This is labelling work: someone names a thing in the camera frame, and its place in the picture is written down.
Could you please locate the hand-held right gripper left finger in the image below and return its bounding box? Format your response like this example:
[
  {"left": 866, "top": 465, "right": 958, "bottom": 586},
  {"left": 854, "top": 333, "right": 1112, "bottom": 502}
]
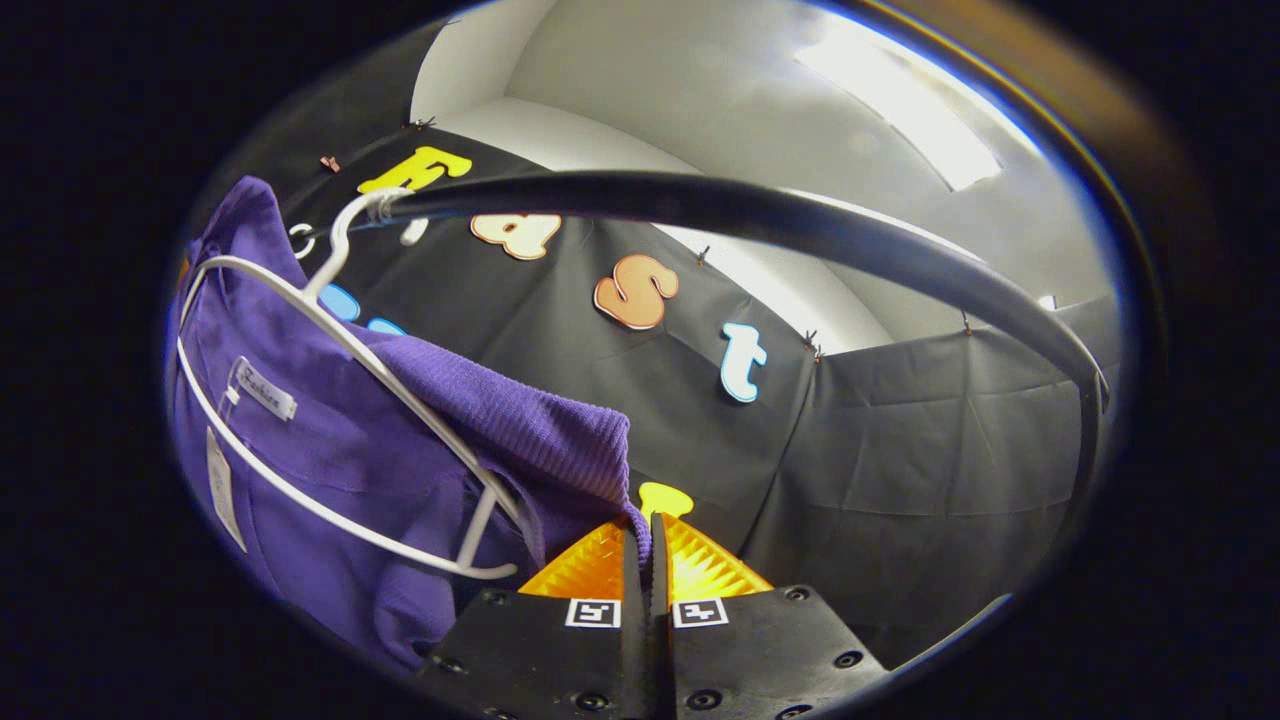
[{"left": 415, "top": 515, "right": 649, "bottom": 720}]

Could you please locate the purple shirt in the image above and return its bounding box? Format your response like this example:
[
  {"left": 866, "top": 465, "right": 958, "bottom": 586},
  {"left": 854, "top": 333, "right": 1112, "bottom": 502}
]
[{"left": 165, "top": 175, "right": 653, "bottom": 676}]

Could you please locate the black garment rack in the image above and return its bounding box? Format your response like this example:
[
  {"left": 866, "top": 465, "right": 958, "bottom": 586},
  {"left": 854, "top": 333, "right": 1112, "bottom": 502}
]
[{"left": 300, "top": 170, "right": 1113, "bottom": 673}]

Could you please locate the black backdrop cloth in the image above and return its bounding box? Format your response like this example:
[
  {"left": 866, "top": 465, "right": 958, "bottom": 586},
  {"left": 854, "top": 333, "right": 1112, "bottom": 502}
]
[{"left": 190, "top": 20, "right": 1123, "bottom": 661}]

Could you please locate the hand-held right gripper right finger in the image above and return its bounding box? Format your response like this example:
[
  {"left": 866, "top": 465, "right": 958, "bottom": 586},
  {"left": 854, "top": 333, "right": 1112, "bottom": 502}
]
[{"left": 650, "top": 512, "right": 891, "bottom": 720}]

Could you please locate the long ceiling light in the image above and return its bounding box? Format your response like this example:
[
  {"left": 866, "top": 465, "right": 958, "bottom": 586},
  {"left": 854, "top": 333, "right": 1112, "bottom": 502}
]
[{"left": 795, "top": 20, "right": 1003, "bottom": 193}]

